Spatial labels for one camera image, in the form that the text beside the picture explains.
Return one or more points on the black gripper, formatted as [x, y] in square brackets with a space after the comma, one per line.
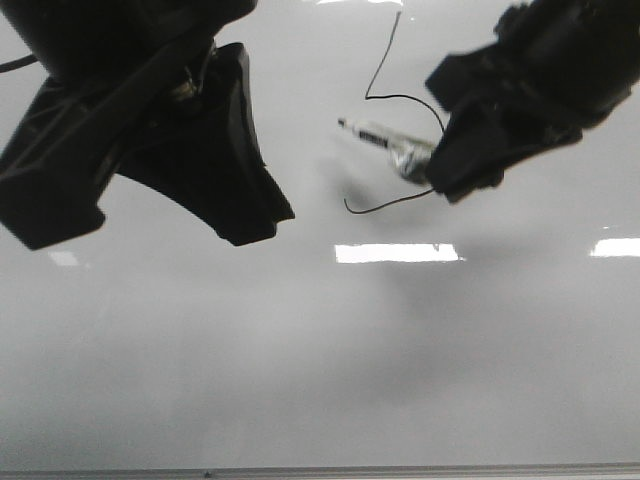
[582, 55]
[75, 136]

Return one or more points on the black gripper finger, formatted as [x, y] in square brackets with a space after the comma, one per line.
[203, 154]

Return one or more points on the whiteboard marker pen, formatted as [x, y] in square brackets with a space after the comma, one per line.
[409, 156]

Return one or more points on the grey aluminium whiteboard frame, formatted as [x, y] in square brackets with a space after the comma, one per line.
[629, 470]

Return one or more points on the white whiteboard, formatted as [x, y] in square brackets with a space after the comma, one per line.
[375, 328]

